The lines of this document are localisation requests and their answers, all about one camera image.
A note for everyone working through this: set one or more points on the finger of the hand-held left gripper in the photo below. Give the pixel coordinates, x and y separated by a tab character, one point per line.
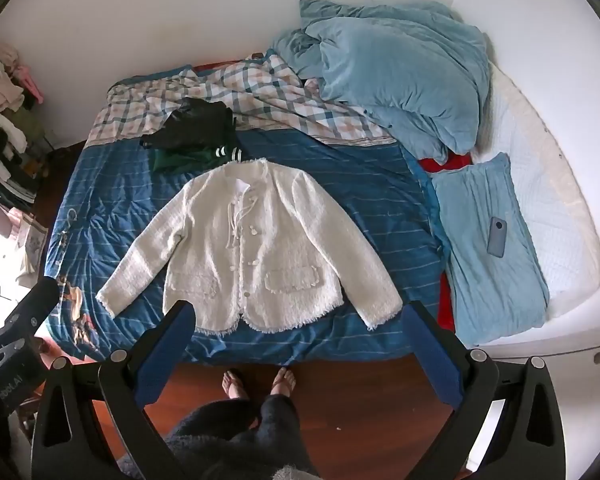
37	305

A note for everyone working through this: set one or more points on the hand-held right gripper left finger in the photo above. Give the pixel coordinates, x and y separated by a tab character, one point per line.
165	355

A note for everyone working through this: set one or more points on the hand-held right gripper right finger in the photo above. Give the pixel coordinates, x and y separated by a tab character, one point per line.
437	355

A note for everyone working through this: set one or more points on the white tweed jacket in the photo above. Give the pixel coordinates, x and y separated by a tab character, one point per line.
280	220

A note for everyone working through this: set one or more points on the rack of hanging clothes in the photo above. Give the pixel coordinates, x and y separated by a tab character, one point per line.
5	110

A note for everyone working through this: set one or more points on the pink clothes hanger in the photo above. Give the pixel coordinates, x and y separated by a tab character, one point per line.
30	82

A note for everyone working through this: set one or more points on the printed bag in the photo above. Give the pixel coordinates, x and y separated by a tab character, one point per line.
30	242

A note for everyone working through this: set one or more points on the person's left foot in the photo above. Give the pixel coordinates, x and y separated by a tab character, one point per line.
232	385

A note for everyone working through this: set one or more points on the person's foot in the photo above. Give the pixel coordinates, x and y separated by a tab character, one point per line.
283	382
232	385

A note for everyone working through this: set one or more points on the light blue pillow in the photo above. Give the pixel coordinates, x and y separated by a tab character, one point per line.
480	290

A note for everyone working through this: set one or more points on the person's dark clothing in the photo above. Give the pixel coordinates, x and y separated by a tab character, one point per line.
240	440

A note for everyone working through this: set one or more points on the person's right foot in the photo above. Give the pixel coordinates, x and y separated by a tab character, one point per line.
283	382

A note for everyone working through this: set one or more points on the grey smartphone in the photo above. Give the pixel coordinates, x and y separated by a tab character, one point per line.
496	240

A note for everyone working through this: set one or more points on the blue striped bed sheet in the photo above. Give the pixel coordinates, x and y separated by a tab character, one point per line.
370	200

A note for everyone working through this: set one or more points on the red cloth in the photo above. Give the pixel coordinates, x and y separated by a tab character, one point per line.
455	162

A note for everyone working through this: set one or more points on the green garment with striped cuffs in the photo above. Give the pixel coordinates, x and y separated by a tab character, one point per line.
180	160

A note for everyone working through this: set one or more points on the white mattress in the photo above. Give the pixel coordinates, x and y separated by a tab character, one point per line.
545	185

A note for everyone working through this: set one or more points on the black garment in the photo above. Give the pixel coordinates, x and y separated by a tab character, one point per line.
195	125

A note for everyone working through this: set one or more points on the plaid blanket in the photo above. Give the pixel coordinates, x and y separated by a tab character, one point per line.
280	95

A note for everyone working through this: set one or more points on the light blue duvet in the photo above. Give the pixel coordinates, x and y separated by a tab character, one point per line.
395	70

